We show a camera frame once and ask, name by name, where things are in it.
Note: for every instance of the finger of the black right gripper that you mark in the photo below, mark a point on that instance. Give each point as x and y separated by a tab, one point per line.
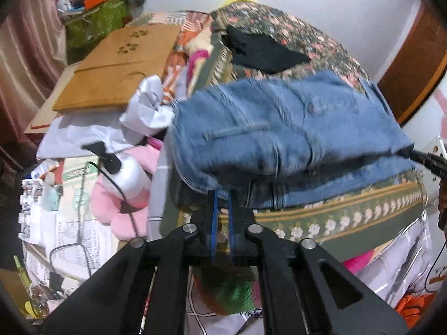
435	164

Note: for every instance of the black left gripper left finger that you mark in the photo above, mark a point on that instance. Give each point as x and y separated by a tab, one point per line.
142	288

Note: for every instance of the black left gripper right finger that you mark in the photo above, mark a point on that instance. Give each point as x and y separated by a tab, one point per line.
305	290

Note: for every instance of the blue denim jeans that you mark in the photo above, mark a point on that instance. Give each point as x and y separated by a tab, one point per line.
284	143

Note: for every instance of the green floral bed cover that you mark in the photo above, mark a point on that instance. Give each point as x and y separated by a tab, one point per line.
348	224

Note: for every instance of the brown wooden door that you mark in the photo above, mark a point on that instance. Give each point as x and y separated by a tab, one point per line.
418	66

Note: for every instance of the pink plush toy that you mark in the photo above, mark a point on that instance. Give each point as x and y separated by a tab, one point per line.
121	200

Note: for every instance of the white crumpled cloth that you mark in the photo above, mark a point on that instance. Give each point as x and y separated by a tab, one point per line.
145	116

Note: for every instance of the black folded garment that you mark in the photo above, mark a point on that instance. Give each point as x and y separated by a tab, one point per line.
261	52

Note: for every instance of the wooden lap desk board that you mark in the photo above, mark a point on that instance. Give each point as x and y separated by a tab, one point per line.
111	73

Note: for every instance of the pink satin curtain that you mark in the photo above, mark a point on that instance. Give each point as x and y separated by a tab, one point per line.
33	56

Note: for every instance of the green fabric storage box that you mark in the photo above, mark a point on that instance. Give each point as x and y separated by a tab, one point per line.
84	32

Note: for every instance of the white perforated metal bracket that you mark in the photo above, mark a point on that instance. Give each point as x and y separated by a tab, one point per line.
436	147

